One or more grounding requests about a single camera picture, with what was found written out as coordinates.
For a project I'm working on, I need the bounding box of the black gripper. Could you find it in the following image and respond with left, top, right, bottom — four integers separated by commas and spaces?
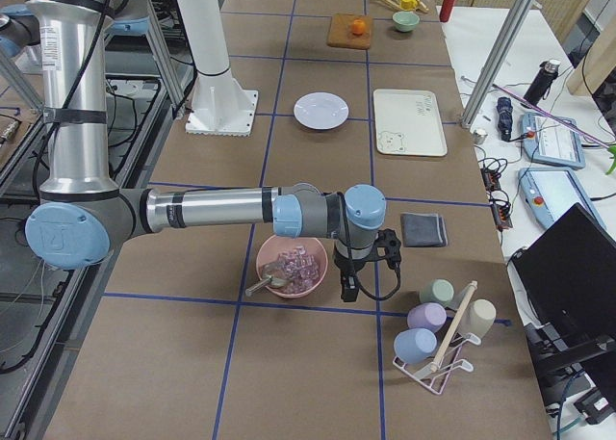
334, 229, 385, 302

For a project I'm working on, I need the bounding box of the white round plate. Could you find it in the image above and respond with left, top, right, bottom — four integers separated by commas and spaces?
294, 91, 349, 130

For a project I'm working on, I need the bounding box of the orange fruit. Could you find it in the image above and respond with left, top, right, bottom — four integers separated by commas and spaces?
350, 18, 366, 37

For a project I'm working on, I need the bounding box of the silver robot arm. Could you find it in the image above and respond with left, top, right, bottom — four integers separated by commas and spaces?
25, 0, 400, 302

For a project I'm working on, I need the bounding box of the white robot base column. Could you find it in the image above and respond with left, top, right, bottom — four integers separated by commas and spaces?
177, 0, 259, 137

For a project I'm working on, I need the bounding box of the cream bear tray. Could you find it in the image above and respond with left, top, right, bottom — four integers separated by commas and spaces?
372, 89, 448, 157

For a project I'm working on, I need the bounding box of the pink bowl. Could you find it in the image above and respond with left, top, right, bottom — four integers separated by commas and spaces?
255, 235, 328, 298

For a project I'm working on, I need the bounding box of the metal scoop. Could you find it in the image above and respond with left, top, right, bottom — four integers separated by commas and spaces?
244, 261, 291, 297

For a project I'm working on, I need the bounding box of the grey folded cloth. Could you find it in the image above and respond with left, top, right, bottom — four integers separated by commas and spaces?
400, 213, 449, 247

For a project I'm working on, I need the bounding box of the purple cup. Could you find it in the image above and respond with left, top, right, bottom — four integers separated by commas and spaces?
406, 302, 447, 333

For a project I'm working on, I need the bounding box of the blue cup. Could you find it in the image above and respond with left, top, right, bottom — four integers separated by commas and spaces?
394, 328, 437, 364

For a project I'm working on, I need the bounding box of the green cup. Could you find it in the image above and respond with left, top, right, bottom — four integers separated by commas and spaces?
419, 278, 454, 307

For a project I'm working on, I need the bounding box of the white cup rack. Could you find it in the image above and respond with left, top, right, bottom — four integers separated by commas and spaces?
393, 281, 481, 395

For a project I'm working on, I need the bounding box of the beige cup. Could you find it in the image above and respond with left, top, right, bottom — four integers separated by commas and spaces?
464, 298, 496, 339

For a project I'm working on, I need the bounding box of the near teach pendant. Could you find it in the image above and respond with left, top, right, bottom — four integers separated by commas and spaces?
518, 167, 605, 229

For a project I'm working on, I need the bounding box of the teach pendant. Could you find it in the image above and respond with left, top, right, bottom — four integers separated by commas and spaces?
518, 167, 605, 229
520, 113, 585, 169

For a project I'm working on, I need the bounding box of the black laptop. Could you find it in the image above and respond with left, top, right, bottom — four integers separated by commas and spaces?
509, 201, 616, 345

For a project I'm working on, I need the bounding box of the folded navy umbrella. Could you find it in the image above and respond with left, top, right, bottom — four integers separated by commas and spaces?
497, 96, 513, 142

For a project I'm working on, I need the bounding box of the far teach pendant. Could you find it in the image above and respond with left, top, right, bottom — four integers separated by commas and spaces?
520, 113, 585, 169

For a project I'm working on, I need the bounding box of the wooden cutting board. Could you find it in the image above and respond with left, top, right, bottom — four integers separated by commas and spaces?
326, 13, 373, 50

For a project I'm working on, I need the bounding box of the green bowl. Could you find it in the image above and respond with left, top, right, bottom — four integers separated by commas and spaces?
392, 11, 421, 33

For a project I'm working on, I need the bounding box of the yellow mug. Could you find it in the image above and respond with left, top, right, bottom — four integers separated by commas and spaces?
399, 0, 420, 11

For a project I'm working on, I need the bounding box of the black water bottle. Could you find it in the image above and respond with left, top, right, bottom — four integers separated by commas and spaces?
524, 59, 561, 106

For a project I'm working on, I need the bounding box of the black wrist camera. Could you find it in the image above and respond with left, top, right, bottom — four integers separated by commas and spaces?
374, 229, 401, 270

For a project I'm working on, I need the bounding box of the aluminium frame post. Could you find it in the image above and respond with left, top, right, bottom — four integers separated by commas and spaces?
460, 0, 535, 129

